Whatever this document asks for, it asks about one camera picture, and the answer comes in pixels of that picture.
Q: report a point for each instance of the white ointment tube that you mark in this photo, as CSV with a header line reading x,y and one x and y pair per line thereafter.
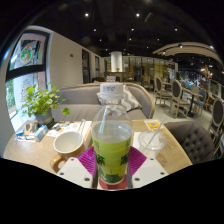
x,y
25,139

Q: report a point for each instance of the clear bottle with green label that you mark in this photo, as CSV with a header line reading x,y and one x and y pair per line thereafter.
x,y
111,150

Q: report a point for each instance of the window with festive decals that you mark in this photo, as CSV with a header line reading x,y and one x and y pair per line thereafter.
x,y
28,66

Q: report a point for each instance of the clear plastic cup with straw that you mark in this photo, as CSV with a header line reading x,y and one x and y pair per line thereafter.
x,y
151,143

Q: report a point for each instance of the printed menu sheet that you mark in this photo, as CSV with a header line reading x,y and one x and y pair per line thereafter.
x,y
68,126

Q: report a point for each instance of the mustard yellow ceramic mug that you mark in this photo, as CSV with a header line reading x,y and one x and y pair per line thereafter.
x,y
68,143

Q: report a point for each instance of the light blue tissue pack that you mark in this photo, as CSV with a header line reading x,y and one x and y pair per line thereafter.
x,y
41,133

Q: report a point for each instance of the green potted plant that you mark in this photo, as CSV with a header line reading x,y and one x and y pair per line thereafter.
x,y
41,100

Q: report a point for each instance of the grey tufted armchair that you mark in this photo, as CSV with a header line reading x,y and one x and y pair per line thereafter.
x,y
191,140

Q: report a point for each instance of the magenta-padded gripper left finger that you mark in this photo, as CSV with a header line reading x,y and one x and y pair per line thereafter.
x,y
75,171

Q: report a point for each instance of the group of dining chairs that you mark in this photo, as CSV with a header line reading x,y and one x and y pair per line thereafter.
x,y
176,96

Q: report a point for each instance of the group of ceiling lights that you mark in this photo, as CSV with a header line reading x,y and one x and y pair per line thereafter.
x,y
86,15

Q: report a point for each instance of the flat round red coaster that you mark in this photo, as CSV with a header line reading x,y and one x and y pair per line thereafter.
x,y
112,186

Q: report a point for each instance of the curved grey sofa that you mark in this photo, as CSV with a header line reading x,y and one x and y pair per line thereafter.
x,y
80,100

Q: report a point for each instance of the yellow square table sign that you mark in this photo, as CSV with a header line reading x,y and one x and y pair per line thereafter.
x,y
153,125

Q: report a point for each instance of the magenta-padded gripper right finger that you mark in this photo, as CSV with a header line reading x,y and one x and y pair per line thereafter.
x,y
148,171

